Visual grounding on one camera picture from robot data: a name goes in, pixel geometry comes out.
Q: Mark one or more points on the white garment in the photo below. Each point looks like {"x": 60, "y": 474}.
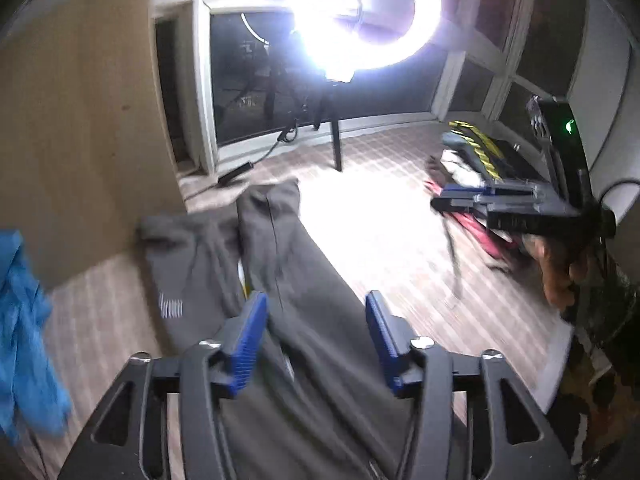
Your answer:
{"x": 465, "y": 172}

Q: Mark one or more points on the black tripod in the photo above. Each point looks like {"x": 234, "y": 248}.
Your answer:
{"x": 336, "y": 135}

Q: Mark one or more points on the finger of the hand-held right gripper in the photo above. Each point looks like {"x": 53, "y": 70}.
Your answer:
{"x": 460, "y": 190}
{"x": 450, "y": 205}

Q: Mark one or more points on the person's right forearm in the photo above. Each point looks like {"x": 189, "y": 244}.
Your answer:
{"x": 600, "y": 360}

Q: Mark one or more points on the dark grey pants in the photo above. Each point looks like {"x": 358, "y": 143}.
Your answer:
{"x": 310, "y": 285}

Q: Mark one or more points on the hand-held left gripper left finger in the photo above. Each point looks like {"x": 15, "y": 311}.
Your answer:
{"x": 247, "y": 345}

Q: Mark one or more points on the wooden panel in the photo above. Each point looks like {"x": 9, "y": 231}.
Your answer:
{"x": 75, "y": 110}

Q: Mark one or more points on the black yellow striped garment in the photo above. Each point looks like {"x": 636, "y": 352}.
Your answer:
{"x": 480, "y": 145}

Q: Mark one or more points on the blue garment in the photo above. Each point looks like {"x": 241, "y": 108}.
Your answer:
{"x": 30, "y": 360}

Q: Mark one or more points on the person's right hand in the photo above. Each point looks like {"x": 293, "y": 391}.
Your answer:
{"x": 555, "y": 270}

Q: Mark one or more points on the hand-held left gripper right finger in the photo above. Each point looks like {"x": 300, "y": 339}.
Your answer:
{"x": 380, "y": 340}

